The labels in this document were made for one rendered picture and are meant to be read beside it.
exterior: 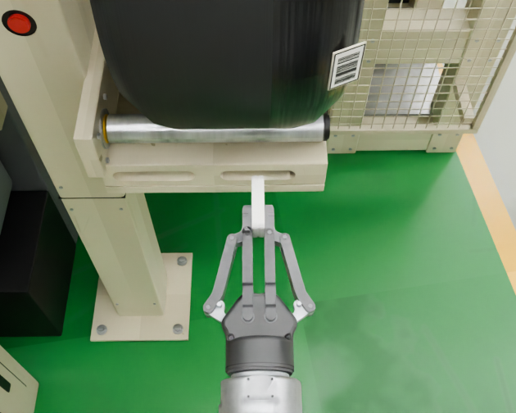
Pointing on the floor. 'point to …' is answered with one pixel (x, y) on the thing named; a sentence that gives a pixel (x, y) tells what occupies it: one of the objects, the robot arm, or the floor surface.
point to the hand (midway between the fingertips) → (257, 206)
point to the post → (138, 298)
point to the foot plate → (123, 330)
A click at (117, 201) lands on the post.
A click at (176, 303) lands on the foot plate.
